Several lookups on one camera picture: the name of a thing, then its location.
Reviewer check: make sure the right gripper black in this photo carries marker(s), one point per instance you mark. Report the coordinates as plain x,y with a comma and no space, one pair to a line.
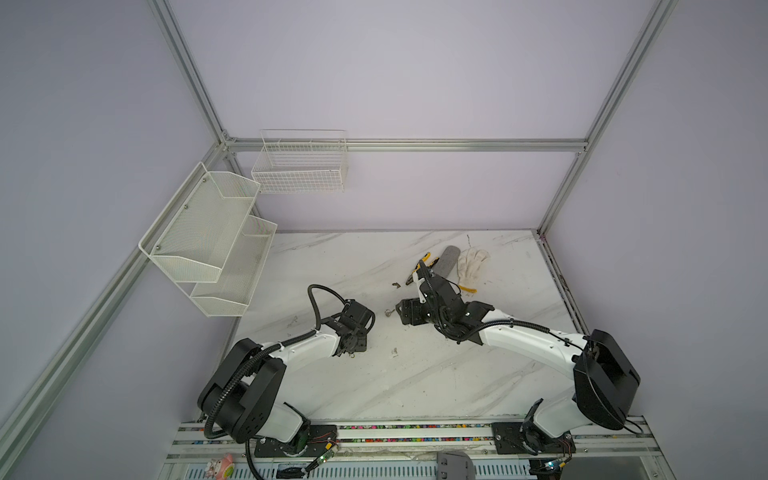
408,307

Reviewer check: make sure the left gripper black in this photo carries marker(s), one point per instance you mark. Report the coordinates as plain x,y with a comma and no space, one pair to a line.
361,345

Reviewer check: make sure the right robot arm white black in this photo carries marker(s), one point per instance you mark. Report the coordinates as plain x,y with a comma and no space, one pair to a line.
603,380

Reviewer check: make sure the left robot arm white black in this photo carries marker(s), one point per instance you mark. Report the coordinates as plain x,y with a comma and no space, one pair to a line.
241,400

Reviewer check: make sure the grey fabric case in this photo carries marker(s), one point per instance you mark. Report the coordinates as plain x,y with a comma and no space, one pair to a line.
447,261

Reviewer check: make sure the white work glove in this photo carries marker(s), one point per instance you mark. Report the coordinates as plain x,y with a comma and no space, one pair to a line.
469,266

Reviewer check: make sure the grey box at front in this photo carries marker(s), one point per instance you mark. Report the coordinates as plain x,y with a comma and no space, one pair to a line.
454,465

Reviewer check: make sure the white mesh two-tier shelf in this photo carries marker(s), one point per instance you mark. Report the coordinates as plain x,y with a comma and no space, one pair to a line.
209,242

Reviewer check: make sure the pink small object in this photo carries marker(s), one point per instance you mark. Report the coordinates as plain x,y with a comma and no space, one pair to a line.
220,469

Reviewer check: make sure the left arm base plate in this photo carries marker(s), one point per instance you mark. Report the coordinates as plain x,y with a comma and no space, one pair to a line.
310,442

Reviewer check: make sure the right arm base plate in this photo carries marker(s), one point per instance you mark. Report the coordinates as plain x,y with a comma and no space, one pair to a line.
519,438

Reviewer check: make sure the white wire basket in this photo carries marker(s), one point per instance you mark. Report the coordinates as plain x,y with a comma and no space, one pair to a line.
298,161

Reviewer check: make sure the aluminium frame rail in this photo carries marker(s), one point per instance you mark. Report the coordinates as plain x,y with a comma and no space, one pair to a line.
419,145

